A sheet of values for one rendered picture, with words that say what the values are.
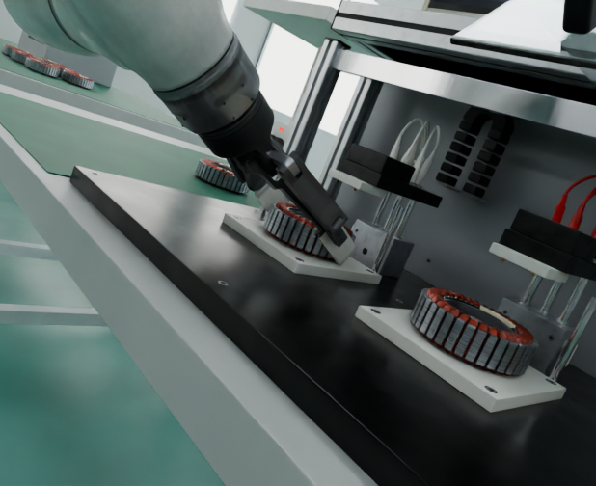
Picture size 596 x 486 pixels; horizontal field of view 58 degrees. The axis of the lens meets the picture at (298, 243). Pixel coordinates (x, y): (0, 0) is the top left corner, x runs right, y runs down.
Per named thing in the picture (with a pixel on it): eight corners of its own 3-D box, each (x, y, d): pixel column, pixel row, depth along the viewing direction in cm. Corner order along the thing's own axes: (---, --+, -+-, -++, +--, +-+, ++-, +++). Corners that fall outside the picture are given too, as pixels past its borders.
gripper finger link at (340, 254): (330, 209, 60) (335, 212, 59) (353, 245, 64) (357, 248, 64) (312, 229, 59) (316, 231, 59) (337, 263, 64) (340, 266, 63)
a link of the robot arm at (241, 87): (177, 102, 44) (216, 152, 49) (254, 31, 46) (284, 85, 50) (133, 82, 51) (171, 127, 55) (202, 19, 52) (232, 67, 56)
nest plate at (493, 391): (490, 413, 40) (498, 399, 40) (354, 315, 51) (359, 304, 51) (561, 399, 51) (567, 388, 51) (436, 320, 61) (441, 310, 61)
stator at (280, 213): (300, 257, 59) (312, 227, 59) (245, 220, 67) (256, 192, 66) (363, 267, 67) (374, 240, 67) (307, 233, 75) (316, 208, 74)
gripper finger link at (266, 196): (257, 195, 67) (253, 193, 67) (281, 229, 72) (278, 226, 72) (273, 178, 67) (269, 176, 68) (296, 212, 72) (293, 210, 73)
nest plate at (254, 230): (294, 273, 57) (298, 262, 57) (221, 221, 67) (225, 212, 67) (378, 284, 68) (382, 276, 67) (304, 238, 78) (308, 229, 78)
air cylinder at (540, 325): (542, 375, 57) (567, 329, 56) (482, 337, 62) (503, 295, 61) (559, 373, 60) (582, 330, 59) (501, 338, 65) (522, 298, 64)
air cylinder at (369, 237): (378, 275, 73) (394, 237, 72) (341, 252, 78) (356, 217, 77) (399, 278, 77) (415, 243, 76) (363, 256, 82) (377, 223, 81)
